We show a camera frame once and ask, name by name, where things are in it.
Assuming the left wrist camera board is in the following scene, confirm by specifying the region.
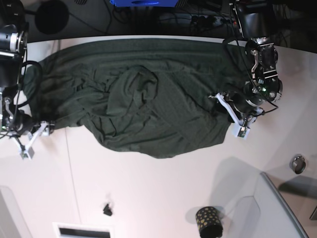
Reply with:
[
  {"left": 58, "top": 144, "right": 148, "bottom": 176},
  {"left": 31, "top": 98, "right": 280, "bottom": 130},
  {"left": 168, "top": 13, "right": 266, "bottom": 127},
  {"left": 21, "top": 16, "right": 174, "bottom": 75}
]
[{"left": 232, "top": 123, "right": 250, "bottom": 140}]

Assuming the black round stool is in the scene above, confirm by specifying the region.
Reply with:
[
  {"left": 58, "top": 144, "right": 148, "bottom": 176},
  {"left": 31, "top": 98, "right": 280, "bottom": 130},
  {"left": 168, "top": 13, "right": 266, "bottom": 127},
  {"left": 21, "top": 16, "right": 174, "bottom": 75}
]
[{"left": 35, "top": 0, "right": 70, "bottom": 35}]

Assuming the dark green t-shirt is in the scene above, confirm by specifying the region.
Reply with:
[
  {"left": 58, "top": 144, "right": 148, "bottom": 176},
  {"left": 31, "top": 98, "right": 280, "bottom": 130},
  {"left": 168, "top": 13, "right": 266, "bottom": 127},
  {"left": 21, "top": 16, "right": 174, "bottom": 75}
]
[{"left": 23, "top": 39, "right": 244, "bottom": 159}]

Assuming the blue plastic box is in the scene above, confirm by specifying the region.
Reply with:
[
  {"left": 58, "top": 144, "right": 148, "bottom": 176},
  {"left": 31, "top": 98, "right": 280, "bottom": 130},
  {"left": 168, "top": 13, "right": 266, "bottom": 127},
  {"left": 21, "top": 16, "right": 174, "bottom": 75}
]
[{"left": 109, "top": 0, "right": 178, "bottom": 7}]

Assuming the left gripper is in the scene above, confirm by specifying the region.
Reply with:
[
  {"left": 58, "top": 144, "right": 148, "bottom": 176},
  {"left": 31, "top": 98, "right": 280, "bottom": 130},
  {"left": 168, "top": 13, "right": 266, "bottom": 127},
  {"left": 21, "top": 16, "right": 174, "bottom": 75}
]
[{"left": 208, "top": 92, "right": 264, "bottom": 126}]

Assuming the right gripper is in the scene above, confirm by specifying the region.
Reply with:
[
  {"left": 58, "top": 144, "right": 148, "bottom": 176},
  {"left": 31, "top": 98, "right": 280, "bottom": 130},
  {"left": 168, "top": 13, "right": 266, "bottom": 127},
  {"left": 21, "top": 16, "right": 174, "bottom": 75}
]
[{"left": 8, "top": 115, "right": 55, "bottom": 153}]

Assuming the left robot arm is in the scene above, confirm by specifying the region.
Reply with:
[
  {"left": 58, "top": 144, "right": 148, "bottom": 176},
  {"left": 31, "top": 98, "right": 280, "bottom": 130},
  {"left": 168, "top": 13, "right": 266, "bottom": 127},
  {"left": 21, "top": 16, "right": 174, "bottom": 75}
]
[{"left": 215, "top": 0, "right": 283, "bottom": 130}]

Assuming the white rectangular table slot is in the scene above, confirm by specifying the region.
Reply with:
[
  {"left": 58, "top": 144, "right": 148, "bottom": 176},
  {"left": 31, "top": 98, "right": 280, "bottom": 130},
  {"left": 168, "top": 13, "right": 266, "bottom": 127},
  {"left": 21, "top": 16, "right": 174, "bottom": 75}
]
[{"left": 53, "top": 222, "right": 115, "bottom": 238}]

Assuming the round metal table grommet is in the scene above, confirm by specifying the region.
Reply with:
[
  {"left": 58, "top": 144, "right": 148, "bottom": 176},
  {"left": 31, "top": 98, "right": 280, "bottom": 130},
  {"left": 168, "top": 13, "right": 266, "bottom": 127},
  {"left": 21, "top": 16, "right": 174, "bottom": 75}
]
[{"left": 289, "top": 154, "right": 307, "bottom": 175}]

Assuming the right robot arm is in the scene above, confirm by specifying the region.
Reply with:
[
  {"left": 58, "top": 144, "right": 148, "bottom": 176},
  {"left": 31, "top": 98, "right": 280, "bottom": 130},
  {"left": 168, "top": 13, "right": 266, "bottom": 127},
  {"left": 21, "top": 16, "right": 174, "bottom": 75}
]
[{"left": 0, "top": 0, "right": 54, "bottom": 159}]

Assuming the black cup with gold dots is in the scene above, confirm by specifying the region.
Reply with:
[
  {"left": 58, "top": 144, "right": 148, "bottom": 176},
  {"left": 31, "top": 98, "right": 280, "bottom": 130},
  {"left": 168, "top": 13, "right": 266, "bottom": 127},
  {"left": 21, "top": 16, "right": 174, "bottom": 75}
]
[{"left": 195, "top": 206, "right": 223, "bottom": 238}]

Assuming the small black plastic clip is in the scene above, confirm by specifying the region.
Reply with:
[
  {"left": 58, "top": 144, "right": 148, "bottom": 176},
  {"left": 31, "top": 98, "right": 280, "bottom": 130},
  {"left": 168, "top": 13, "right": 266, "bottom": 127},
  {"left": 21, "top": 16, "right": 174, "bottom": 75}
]
[{"left": 103, "top": 203, "right": 113, "bottom": 217}]

